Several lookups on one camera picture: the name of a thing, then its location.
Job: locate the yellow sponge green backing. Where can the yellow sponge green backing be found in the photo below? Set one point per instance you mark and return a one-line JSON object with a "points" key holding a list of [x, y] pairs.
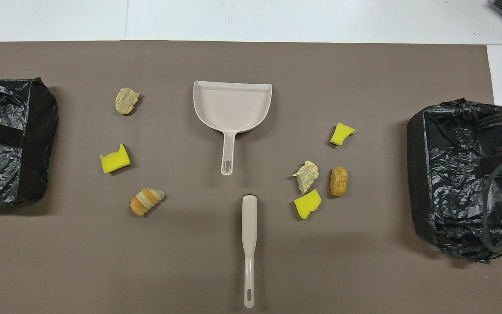
{"points": [[115, 160]]}

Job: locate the pale food piece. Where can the pale food piece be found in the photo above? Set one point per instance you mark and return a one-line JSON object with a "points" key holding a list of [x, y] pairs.
{"points": [[126, 101]]}

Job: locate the small yellow sponge piece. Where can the small yellow sponge piece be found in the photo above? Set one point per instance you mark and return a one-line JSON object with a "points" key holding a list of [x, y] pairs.
{"points": [[341, 133]]}

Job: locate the brown bread roll toy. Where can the brown bread roll toy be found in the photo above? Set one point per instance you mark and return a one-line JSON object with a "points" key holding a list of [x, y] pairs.
{"points": [[339, 181]]}

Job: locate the pale paper ball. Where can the pale paper ball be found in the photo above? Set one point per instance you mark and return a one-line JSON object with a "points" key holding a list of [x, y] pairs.
{"points": [[306, 175]]}

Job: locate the notched yellow sponge piece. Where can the notched yellow sponge piece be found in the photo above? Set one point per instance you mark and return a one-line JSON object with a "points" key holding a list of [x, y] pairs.
{"points": [[307, 204]]}

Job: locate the beige plastic dustpan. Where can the beige plastic dustpan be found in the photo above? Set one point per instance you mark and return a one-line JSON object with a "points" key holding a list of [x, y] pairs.
{"points": [[231, 107]]}

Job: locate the beige hand brush black bristles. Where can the beige hand brush black bristles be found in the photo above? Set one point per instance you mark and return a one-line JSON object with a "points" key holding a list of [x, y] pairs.
{"points": [[249, 222]]}

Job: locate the black bag lined bin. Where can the black bag lined bin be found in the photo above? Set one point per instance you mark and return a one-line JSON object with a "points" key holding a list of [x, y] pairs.
{"points": [[451, 196], [37, 131]]}

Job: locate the brown paper table mat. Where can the brown paper table mat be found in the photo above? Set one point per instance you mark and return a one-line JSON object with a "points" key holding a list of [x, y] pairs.
{"points": [[233, 56]]}

